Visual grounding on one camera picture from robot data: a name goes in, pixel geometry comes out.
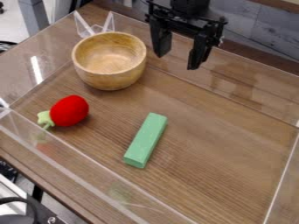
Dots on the black metal bracket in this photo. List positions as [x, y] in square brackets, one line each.
[45, 216]

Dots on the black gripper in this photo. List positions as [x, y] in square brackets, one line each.
[187, 17]

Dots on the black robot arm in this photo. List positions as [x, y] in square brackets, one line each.
[185, 18]

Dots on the wooden bowl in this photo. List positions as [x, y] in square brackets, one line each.
[109, 60]

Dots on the red plush strawberry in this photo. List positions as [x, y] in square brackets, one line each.
[65, 113]

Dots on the clear acrylic tray enclosure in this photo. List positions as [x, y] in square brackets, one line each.
[224, 166]

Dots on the green rectangular block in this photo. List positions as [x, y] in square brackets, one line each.
[140, 149]

